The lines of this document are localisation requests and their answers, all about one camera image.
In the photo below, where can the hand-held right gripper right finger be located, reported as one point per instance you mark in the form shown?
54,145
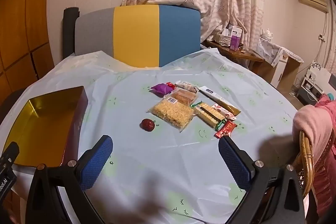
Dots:
233,161

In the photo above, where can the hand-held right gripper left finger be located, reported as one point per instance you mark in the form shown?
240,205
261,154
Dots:
95,161

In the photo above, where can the dark red gold-lined box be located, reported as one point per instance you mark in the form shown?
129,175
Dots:
39,129

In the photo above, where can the red white snack packet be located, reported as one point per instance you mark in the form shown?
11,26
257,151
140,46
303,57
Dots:
223,110

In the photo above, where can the green-ended rice bar packet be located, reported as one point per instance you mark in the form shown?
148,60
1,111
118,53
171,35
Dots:
210,113

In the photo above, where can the red date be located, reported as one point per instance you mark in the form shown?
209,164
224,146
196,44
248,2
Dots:
147,124

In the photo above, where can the white gold stick sachet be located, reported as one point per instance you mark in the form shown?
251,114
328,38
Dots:
212,94

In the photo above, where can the large rice crisp packet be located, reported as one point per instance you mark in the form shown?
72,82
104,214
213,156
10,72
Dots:
172,113

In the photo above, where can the clear orange cake packet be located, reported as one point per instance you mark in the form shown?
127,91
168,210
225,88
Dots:
182,96

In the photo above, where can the white nut snack packet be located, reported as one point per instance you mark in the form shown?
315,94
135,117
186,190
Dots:
187,86

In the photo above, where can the purple snack packet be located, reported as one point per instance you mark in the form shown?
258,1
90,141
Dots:
160,89

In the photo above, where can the small red candy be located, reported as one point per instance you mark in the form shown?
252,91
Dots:
171,85

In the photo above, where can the smiley print tablecloth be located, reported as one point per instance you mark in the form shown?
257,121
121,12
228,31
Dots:
162,161

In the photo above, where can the rattan chair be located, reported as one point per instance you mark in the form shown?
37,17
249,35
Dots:
307,158

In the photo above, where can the pink blanket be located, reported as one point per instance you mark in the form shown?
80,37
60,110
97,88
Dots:
315,119

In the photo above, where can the grey appliance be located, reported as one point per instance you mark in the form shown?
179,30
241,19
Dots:
311,91

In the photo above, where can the wooden side table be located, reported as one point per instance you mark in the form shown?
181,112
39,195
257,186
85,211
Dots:
236,54

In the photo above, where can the clear plastic cover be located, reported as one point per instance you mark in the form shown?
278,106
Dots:
278,52

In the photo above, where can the purple carton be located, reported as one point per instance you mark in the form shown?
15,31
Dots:
234,41

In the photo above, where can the silver patterned tissue box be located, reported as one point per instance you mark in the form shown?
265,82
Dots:
223,39

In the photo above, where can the white floral box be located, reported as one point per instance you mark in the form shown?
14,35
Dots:
319,70

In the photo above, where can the white small pack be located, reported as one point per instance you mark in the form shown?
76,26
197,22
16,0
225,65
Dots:
237,30

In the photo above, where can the white teapot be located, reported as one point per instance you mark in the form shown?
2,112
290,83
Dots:
267,33

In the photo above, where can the orange wooden wardrobe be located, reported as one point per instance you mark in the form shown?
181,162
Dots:
21,29

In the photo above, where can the grey yellow blue chair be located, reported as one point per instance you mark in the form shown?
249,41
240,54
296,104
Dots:
136,35

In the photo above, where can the wall air conditioner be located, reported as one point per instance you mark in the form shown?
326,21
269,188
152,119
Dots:
312,1

